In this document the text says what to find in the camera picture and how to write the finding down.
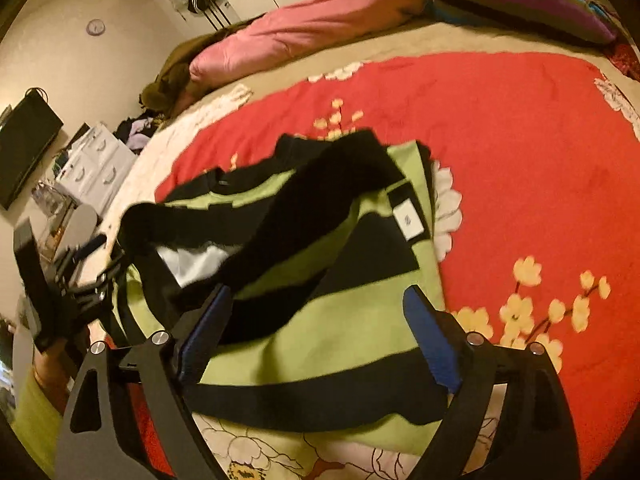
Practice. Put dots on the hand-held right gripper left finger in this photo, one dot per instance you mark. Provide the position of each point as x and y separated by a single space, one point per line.
197 345

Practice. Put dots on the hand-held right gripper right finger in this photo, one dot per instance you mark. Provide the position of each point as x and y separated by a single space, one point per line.
432 340

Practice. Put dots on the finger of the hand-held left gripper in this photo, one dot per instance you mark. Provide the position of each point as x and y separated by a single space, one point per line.
102 282
92 246

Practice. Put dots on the green black striped frog sweater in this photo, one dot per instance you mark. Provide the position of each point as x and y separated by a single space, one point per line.
310 335

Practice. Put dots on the person's left forearm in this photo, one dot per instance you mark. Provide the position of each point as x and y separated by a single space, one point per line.
35 420

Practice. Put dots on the pile of dark clothes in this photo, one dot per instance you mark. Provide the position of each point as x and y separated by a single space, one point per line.
135 130

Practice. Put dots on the white plastic drawer unit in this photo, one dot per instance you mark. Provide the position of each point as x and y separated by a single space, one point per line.
97 165

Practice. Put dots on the peach checkered fleece blanket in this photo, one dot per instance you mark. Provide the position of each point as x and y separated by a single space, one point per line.
150 160

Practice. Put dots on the black flat television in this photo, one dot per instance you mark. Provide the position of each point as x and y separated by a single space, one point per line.
25 145

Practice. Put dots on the brown fur-trimmed coat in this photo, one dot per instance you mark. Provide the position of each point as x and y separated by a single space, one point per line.
170 85

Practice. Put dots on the red floral blanket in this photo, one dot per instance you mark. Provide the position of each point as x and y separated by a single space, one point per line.
525 160

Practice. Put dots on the pink duvet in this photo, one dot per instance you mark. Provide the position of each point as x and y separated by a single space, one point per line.
300 35

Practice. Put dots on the beige bed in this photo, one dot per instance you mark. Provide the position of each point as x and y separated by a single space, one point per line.
400 40

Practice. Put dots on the round wall clock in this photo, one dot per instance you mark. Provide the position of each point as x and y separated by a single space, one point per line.
95 26

